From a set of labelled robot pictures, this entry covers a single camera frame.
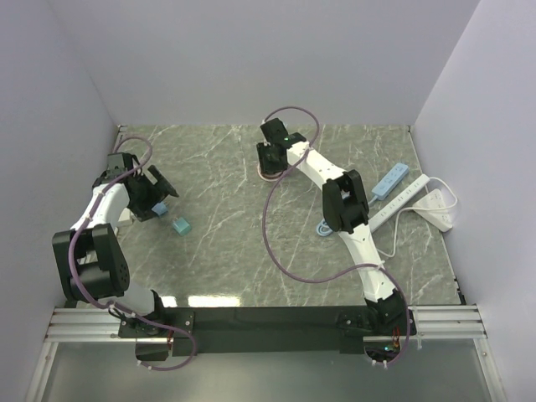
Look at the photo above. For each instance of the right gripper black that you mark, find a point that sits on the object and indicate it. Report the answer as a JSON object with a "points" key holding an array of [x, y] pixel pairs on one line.
{"points": [[262, 149]]}

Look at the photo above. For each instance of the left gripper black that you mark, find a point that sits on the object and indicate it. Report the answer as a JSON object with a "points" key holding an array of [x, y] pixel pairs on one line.
{"points": [[159, 191]]}

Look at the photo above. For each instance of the pink round power strip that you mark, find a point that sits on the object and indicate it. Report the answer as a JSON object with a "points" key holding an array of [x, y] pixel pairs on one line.
{"points": [[268, 177]]}

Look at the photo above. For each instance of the blue plug adapter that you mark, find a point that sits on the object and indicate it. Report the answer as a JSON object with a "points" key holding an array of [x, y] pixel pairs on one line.
{"points": [[160, 209]]}

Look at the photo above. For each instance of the green charger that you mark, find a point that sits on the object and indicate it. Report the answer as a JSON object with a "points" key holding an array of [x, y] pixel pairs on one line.
{"points": [[181, 226]]}

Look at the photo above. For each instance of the white power strip coloured sockets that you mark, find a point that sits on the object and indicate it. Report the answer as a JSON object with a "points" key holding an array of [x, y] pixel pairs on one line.
{"points": [[397, 203]]}

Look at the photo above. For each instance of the blue long power strip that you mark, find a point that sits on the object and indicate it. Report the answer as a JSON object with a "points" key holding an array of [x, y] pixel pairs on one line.
{"points": [[390, 180]]}

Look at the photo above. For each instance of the white square charger plug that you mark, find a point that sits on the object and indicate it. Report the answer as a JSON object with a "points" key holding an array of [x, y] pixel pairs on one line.
{"points": [[125, 218]]}

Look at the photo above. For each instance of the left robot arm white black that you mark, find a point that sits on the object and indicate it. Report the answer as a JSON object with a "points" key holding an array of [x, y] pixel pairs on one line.
{"points": [[92, 267]]}

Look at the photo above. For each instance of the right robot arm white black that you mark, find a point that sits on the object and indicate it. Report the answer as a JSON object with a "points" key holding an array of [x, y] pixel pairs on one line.
{"points": [[345, 210]]}

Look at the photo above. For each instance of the black base bar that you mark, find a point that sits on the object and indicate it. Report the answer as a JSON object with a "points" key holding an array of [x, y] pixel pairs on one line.
{"points": [[271, 329]]}

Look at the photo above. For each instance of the white triangular power strip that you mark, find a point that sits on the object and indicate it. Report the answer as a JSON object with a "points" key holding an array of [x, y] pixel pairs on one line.
{"points": [[435, 210]]}

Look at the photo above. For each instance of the aluminium rail frame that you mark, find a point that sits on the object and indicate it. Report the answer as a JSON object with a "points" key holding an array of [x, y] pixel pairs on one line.
{"points": [[90, 325]]}

